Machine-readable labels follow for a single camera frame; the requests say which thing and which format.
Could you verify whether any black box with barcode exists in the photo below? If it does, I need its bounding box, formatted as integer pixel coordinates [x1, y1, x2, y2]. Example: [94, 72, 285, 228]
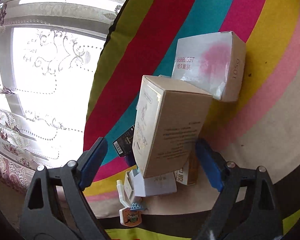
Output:
[113, 125, 134, 157]

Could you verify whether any tall beige cardboard box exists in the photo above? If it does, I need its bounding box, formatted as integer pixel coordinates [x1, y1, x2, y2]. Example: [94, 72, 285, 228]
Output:
[132, 75, 213, 178]

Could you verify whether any white yellow small box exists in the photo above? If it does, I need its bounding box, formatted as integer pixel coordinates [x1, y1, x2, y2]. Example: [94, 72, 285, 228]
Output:
[174, 155, 199, 185]

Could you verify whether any dark blue small box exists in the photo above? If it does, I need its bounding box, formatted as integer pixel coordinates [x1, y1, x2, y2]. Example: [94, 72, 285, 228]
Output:
[124, 153, 136, 167]

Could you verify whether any white pink cosmetic box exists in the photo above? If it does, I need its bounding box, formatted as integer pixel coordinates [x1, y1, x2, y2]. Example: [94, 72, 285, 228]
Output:
[172, 31, 246, 102]

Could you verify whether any floral lace curtain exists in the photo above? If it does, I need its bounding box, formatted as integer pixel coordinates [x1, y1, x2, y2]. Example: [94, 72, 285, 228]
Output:
[0, 0, 126, 192]

